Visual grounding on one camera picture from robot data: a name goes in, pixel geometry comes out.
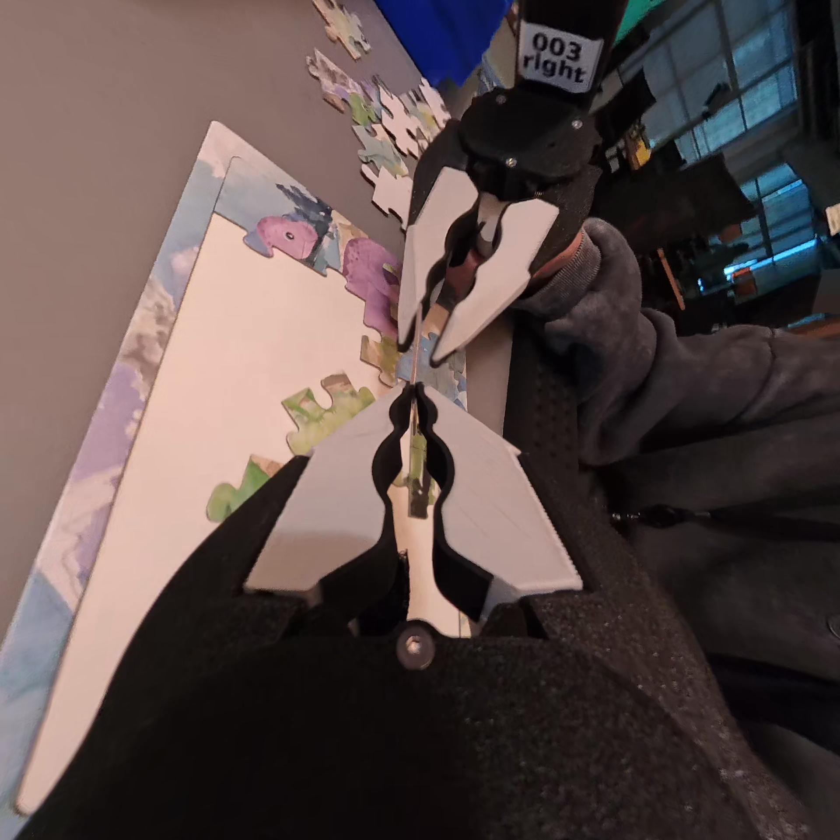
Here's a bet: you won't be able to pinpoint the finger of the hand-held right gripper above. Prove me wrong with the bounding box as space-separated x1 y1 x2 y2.
430 197 560 365
398 166 480 352

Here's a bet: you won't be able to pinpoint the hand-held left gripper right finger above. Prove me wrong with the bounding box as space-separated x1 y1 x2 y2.
417 386 585 621

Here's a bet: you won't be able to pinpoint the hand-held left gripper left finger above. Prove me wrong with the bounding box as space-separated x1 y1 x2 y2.
244 384 413 606

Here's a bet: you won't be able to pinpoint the joined printed puzzle pieces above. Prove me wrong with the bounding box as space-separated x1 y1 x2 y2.
341 236 404 388

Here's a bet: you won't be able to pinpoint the green striped puzzle piece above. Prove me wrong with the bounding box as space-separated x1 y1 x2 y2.
206 455 290 524

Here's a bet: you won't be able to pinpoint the lilac green-head puzzle piece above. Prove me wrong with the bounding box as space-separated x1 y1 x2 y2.
403 308 439 519

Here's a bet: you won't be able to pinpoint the green printed puzzle piece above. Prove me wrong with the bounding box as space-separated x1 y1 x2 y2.
282 373 378 457

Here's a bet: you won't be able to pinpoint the pile of puzzle pieces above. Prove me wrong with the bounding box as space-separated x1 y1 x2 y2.
305 0 454 231

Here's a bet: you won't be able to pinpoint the pink corner puzzle piece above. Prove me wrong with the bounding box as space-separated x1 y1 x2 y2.
244 184 343 277

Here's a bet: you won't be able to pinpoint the landscape jigsaw puzzle board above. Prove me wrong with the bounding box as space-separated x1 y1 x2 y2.
0 121 470 815

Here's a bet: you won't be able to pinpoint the person's right forearm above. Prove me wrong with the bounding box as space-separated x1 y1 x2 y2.
512 217 840 473

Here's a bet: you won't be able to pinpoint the grey desk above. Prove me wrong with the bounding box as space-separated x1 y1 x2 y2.
0 0 513 644

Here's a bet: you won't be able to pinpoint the person's right hand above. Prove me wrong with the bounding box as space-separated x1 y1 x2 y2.
533 228 586 282

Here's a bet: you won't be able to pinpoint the blue plastic bin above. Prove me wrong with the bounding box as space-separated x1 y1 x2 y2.
374 0 516 86

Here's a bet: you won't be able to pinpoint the window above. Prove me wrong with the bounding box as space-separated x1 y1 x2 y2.
643 0 840 277

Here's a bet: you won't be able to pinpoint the person's dark grey clothing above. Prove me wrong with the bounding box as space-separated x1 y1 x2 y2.
577 322 840 756

